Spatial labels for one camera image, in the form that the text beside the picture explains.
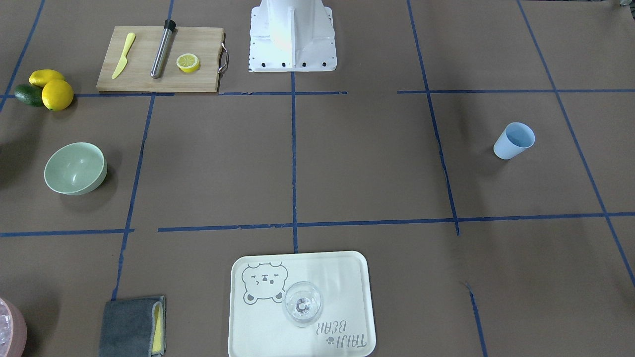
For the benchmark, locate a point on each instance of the light blue cup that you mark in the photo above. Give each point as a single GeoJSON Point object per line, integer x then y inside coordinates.
{"type": "Point", "coordinates": [516, 138]}

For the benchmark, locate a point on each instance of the green bowl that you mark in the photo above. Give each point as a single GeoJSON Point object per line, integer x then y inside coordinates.
{"type": "Point", "coordinates": [76, 169]}

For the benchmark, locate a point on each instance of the pink bowl of ice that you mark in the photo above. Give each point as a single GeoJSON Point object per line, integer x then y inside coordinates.
{"type": "Point", "coordinates": [13, 330]}

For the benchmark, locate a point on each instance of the clear wine glass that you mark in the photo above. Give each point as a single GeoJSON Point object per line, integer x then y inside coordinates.
{"type": "Point", "coordinates": [303, 304]}

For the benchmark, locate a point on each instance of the cream bear tray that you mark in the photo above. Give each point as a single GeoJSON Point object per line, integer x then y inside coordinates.
{"type": "Point", "coordinates": [258, 326]}

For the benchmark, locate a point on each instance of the half lemon slice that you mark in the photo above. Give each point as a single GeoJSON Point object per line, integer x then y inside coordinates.
{"type": "Point", "coordinates": [188, 63]}

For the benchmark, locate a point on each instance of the steel muddler black cap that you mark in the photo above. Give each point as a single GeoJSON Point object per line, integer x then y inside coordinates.
{"type": "Point", "coordinates": [163, 50]}

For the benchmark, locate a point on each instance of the yellow plastic knife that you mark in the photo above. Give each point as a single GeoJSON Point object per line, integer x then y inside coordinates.
{"type": "Point", "coordinates": [122, 62]}

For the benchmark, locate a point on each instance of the grey yellow folded cloth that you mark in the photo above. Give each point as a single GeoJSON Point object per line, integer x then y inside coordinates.
{"type": "Point", "coordinates": [134, 327]}

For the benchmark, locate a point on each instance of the yellow lemon round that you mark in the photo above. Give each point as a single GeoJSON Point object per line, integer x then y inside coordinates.
{"type": "Point", "coordinates": [57, 95]}

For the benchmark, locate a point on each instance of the yellow lemon oval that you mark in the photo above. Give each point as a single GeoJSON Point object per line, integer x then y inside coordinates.
{"type": "Point", "coordinates": [42, 77]}

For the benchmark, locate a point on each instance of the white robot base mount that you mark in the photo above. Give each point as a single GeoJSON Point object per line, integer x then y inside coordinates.
{"type": "Point", "coordinates": [292, 36]}

